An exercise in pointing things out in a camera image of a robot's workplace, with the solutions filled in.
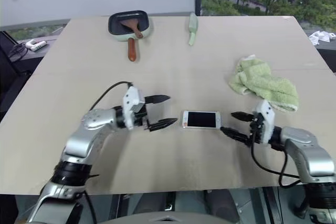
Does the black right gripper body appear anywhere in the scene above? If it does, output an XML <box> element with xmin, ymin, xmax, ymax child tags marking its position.
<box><xmin>248</xmin><ymin>112</ymin><xmax>265</xmax><ymax>146</ymax></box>

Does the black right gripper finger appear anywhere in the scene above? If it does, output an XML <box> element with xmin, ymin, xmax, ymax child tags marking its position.
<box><xmin>230</xmin><ymin>112</ymin><xmax>254</xmax><ymax>123</ymax></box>
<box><xmin>219</xmin><ymin>126</ymin><xmax>250</xmax><ymax>145</ymax></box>

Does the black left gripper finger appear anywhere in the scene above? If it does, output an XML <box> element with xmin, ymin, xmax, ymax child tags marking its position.
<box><xmin>144</xmin><ymin>94</ymin><xmax>171</xmax><ymax>104</ymax></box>
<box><xmin>146</xmin><ymin>118</ymin><xmax>179</xmax><ymax>132</ymax></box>

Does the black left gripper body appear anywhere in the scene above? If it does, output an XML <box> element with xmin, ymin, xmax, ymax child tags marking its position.
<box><xmin>132</xmin><ymin>102</ymin><xmax>151</xmax><ymax>131</ymax></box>

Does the white smartphone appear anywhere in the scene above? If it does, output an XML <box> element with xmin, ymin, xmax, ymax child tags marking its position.
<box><xmin>182</xmin><ymin>110</ymin><xmax>222</xmax><ymax>130</ymax></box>

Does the light green towel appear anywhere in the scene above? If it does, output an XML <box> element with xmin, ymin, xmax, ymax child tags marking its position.
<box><xmin>227</xmin><ymin>54</ymin><xmax>299</xmax><ymax>113</ymax></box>

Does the brown wooden spatula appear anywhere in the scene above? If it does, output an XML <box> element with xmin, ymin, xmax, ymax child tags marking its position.
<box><xmin>119</xmin><ymin>19</ymin><xmax>144</xmax><ymax>39</ymax></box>

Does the green square frying pan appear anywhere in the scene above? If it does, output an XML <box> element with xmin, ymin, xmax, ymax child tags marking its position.
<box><xmin>107</xmin><ymin>10</ymin><xmax>153</xmax><ymax>62</ymax></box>

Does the white crumpled paper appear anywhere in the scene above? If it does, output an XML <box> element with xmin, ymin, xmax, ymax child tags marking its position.
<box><xmin>308</xmin><ymin>30</ymin><xmax>336</xmax><ymax>47</ymax></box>

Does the white power strip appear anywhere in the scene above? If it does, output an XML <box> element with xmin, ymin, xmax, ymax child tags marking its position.
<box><xmin>25</xmin><ymin>39</ymin><xmax>47</xmax><ymax>52</ymax></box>

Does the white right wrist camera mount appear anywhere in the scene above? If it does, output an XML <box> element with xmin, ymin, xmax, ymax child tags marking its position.
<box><xmin>252</xmin><ymin>100</ymin><xmax>276</xmax><ymax>146</ymax></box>

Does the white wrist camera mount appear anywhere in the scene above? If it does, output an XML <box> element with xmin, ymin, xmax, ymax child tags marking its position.
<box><xmin>252</xmin><ymin>100</ymin><xmax>276</xmax><ymax>146</ymax></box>
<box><xmin>122</xmin><ymin>86</ymin><xmax>145</xmax><ymax>131</ymax></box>

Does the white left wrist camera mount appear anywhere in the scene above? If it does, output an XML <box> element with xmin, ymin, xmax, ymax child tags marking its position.
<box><xmin>122</xmin><ymin>86</ymin><xmax>145</xmax><ymax>131</ymax></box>

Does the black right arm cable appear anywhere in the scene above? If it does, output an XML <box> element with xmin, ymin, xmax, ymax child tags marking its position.
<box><xmin>250</xmin><ymin>121</ymin><xmax>302</xmax><ymax>188</ymax></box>

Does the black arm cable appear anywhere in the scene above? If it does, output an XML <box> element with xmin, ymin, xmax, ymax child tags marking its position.
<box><xmin>250</xmin><ymin>121</ymin><xmax>302</xmax><ymax>188</ymax></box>
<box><xmin>88</xmin><ymin>81</ymin><xmax>133</xmax><ymax>112</ymax></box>

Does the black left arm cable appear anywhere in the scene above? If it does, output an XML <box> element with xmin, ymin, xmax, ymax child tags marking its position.
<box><xmin>88</xmin><ymin>81</ymin><xmax>133</xmax><ymax>112</ymax></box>

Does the black cable bundle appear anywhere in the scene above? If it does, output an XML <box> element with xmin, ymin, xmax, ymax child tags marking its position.
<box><xmin>7</xmin><ymin>42</ymin><xmax>29</xmax><ymax>60</ymax></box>

